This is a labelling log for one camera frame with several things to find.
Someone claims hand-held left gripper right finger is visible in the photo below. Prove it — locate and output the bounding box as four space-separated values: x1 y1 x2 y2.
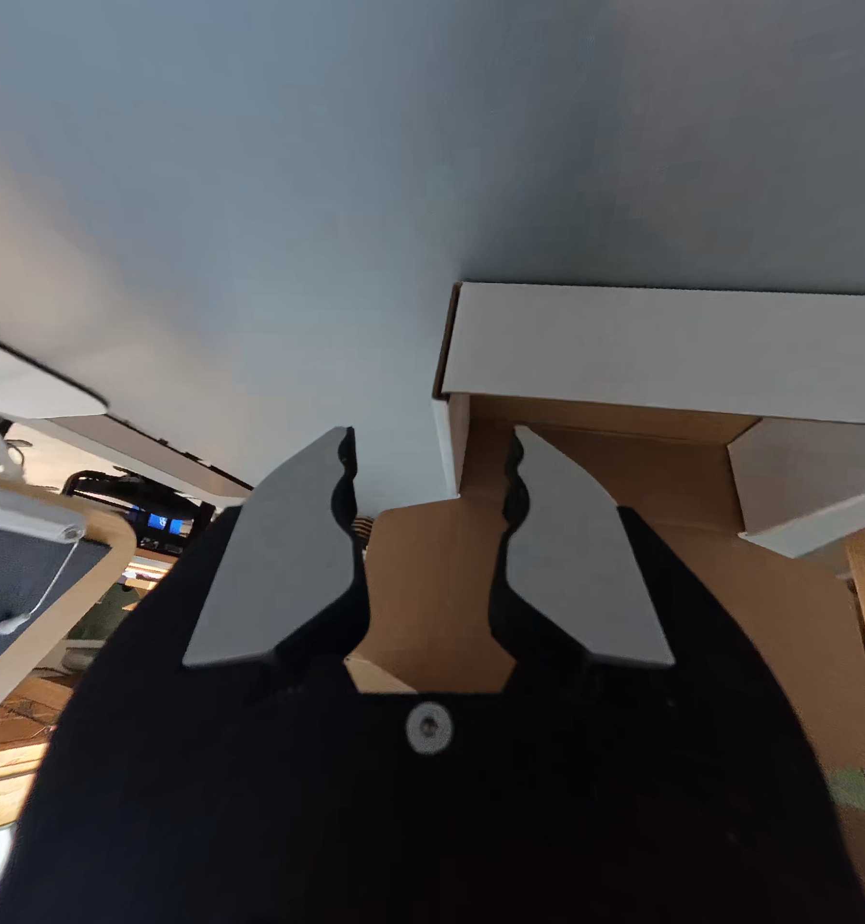
489 424 676 677

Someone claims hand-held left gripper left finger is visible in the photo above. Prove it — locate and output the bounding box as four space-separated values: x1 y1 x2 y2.
181 424 372 674

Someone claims white cardboard mailer box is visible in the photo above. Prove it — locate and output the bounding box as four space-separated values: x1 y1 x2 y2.
344 280 865 779

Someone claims grey top desk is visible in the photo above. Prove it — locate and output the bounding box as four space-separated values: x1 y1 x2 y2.
42 413 254 501

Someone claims thin cable with white tip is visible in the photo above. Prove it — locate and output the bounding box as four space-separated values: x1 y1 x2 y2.
0 536 81 638

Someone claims white flat base plate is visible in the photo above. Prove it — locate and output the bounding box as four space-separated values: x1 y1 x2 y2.
0 328 110 421

